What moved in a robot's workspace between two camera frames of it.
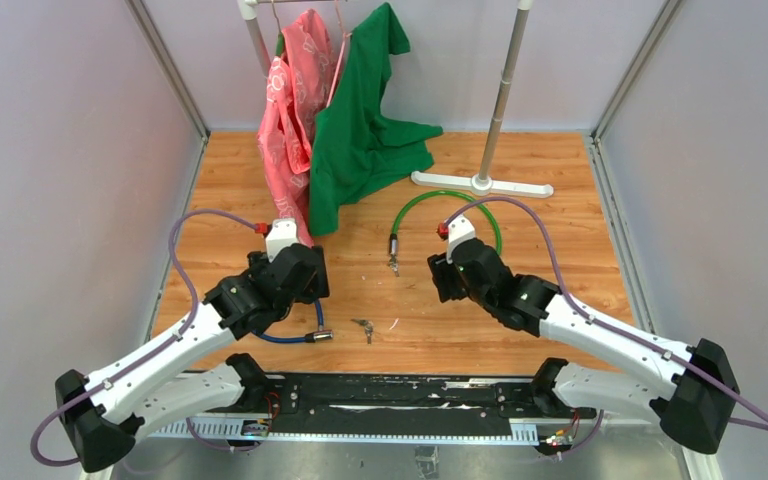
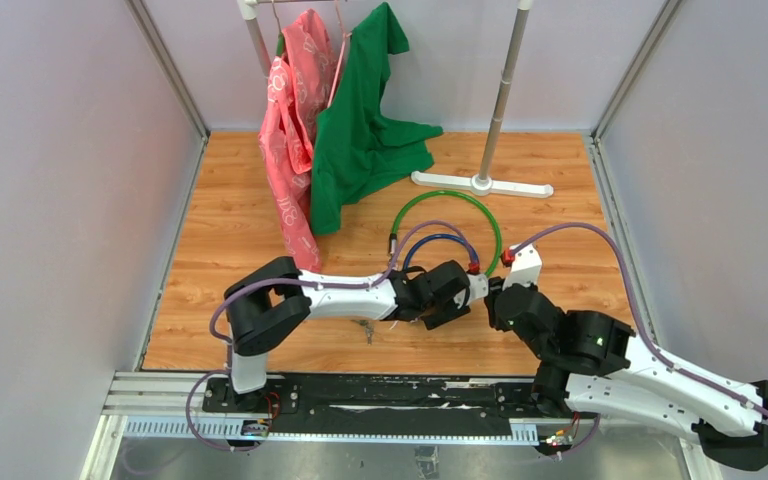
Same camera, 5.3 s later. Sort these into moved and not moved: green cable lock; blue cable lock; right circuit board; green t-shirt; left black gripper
Moved: left black gripper; blue cable lock
Not moved: green t-shirt; right circuit board; green cable lock
